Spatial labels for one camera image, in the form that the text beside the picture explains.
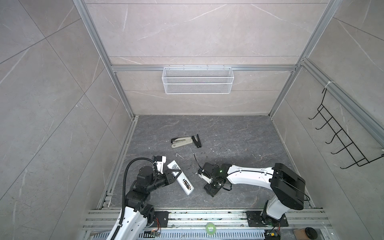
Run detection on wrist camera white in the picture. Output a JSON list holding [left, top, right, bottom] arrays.
[[198, 169, 213, 184], [153, 156, 167, 174]]

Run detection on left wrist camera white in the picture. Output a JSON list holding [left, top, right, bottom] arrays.
[[153, 156, 167, 174]]

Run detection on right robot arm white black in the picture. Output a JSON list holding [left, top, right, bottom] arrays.
[[198, 163, 310, 226]]

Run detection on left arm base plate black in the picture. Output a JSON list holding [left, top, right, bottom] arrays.
[[147, 211, 170, 228]]

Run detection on white wire mesh basket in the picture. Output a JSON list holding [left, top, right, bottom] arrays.
[[162, 67, 235, 95]]

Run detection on black corrugated cable conduit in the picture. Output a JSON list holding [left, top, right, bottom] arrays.
[[110, 157, 155, 240]]

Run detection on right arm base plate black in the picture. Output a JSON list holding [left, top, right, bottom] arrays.
[[246, 211, 289, 227]]

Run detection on grey black stapler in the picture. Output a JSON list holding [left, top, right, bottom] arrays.
[[171, 135, 202, 149]]

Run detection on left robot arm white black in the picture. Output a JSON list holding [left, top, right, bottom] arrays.
[[107, 166, 182, 240]]

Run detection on black round cap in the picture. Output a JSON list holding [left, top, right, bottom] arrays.
[[305, 227, 319, 240]]

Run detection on black wire hook rack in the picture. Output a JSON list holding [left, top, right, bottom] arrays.
[[308, 88, 384, 170]]

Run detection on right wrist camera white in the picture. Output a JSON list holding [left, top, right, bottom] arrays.
[[198, 169, 213, 184]]

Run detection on green round sticker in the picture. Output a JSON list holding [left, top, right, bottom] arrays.
[[205, 223, 217, 236]]

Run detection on white remote control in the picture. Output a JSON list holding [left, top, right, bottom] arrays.
[[167, 161, 195, 196]]

